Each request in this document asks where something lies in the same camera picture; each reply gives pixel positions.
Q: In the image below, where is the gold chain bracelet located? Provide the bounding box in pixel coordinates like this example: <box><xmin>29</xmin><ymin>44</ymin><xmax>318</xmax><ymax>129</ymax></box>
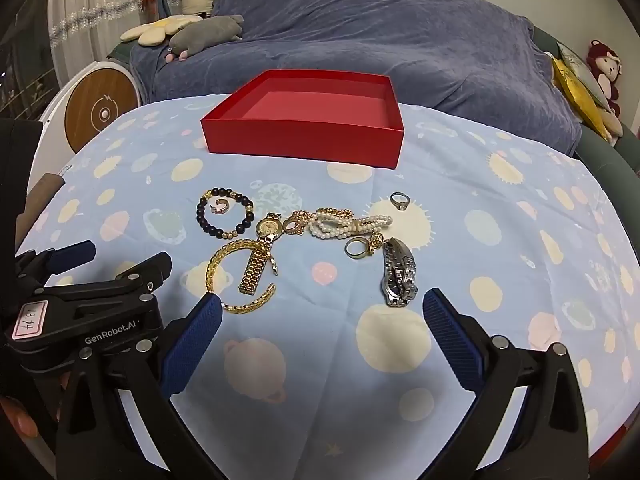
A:
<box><xmin>281</xmin><ymin>206</ymin><xmax>356</xmax><ymax>238</ymax></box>

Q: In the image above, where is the silver wristwatch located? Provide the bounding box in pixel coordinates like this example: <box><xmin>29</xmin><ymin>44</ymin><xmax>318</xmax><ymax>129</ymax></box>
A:
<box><xmin>381</xmin><ymin>237</ymin><xmax>418</xmax><ymax>308</ymax></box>

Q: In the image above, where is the white sheer curtain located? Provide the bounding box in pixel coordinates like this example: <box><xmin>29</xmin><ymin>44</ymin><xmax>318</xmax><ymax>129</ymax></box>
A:
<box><xmin>47</xmin><ymin>0</ymin><xmax>158</xmax><ymax>86</ymax></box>

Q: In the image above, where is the red monkey plush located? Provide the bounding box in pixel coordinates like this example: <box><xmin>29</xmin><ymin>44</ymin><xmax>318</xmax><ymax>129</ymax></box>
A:
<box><xmin>587</xmin><ymin>40</ymin><xmax>622</xmax><ymax>117</ymax></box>

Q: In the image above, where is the gold wristwatch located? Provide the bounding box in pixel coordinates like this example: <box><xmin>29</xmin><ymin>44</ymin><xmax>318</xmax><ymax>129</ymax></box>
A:
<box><xmin>239</xmin><ymin>212</ymin><xmax>283</xmax><ymax>296</ymax></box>

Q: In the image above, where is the yellow gold pillow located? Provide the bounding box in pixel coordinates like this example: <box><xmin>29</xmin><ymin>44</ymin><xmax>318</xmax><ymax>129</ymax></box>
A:
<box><xmin>551</xmin><ymin>58</ymin><xmax>613</xmax><ymax>143</ymax></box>

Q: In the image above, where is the grey silver pillow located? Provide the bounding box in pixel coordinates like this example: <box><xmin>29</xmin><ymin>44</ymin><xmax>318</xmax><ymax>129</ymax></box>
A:
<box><xmin>558</xmin><ymin>42</ymin><xmax>611</xmax><ymax>110</ymax></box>

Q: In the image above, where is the pearl strand bracelet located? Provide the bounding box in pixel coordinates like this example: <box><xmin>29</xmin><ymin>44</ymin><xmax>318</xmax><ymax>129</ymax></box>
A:
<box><xmin>305</xmin><ymin>210</ymin><xmax>395</xmax><ymax>242</ymax></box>

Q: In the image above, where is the left hand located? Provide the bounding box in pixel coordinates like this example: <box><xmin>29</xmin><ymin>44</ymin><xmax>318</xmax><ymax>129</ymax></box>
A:
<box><xmin>1</xmin><ymin>396</ymin><xmax>39</xmax><ymax>439</ymax></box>

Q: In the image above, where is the red open box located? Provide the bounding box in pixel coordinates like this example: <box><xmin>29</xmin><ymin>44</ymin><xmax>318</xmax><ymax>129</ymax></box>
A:
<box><xmin>201</xmin><ymin>70</ymin><xmax>405</xmax><ymax>169</ymax></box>

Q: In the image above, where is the black bead bracelet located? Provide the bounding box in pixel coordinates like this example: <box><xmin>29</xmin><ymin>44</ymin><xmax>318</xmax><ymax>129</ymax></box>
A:
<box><xmin>195</xmin><ymin>186</ymin><xmax>257</xmax><ymax>241</ymax></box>

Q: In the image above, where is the planet print light-blue cloth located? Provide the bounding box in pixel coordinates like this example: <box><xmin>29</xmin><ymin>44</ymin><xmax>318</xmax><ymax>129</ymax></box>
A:
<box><xmin>24</xmin><ymin>96</ymin><xmax>639</xmax><ymax>479</ymax></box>

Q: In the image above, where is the grey plush toy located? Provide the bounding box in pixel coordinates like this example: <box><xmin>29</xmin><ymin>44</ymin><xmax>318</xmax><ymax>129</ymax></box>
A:
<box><xmin>165</xmin><ymin>14</ymin><xmax>244</xmax><ymax>63</ymax></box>

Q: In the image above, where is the gold bangle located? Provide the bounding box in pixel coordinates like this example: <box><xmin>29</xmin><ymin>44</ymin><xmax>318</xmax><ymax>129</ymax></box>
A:
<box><xmin>205</xmin><ymin>240</ymin><xmax>278</xmax><ymax>314</ymax></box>

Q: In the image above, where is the cream flower plush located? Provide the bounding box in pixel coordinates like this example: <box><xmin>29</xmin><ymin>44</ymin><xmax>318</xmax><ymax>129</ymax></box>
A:
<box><xmin>120</xmin><ymin>14</ymin><xmax>202</xmax><ymax>47</ymax></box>

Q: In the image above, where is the blue-grey bed blanket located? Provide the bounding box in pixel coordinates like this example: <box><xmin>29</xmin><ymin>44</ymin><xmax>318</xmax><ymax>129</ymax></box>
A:
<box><xmin>129</xmin><ymin>0</ymin><xmax>582</xmax><ymax>154</ymax></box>

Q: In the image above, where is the gold band ring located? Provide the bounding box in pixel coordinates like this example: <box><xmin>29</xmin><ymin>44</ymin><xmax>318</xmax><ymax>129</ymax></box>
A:
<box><xmin>342</xmin><ymin>237</ymin><xmax>372</xmax><ymax>261</ymax></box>

